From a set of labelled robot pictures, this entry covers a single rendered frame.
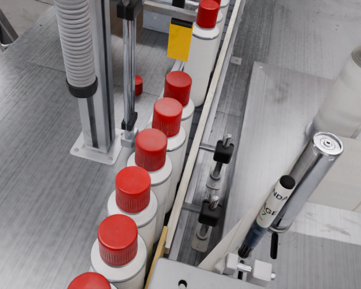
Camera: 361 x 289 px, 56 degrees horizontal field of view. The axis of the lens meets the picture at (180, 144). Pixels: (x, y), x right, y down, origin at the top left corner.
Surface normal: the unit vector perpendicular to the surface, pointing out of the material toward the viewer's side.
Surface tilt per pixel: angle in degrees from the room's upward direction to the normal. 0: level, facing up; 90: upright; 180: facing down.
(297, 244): 0
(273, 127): 0
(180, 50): 90
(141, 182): 2
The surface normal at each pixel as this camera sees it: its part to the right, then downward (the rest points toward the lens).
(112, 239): 0.12, -0.67
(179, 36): -0.24, 0.72
